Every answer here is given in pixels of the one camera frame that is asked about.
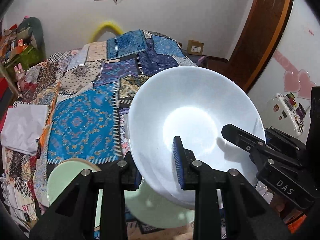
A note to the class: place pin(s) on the patchwork patterned tablecloth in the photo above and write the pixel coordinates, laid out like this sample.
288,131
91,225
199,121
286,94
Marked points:
88,92

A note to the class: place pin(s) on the red box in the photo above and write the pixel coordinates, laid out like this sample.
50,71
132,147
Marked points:
3,86

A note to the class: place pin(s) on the green cardboard box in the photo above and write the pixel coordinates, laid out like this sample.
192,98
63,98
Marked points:
29,57

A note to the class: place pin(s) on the green bowl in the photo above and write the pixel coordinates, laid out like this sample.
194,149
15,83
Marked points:
151,208

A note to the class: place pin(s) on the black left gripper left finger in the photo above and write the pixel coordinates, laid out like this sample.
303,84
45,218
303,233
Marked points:
132,176

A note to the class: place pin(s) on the brown wooden door frame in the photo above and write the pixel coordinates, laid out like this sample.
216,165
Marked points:
261,34

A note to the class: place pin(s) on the pink bunny toy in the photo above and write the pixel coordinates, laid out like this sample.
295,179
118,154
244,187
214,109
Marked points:
20,76

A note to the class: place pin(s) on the yellow hoop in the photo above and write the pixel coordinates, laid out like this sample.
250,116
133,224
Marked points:
106,26

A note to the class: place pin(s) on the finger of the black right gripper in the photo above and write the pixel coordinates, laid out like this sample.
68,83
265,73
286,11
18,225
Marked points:
244,140

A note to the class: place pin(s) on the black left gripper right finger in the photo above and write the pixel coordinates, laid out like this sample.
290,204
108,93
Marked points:
187,177

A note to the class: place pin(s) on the white folded cloth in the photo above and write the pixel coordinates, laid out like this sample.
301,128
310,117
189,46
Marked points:
23,126

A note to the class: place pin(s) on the white patterned bowl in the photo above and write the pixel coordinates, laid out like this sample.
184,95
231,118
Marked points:
194,104

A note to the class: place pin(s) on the orange sleeve forearm right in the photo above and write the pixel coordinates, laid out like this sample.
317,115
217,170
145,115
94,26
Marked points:
294,224

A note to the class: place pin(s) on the dark green stuffed cushion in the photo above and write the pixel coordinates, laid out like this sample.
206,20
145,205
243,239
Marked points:
30,31

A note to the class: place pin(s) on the small cardboard box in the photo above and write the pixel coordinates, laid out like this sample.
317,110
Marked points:
195,47

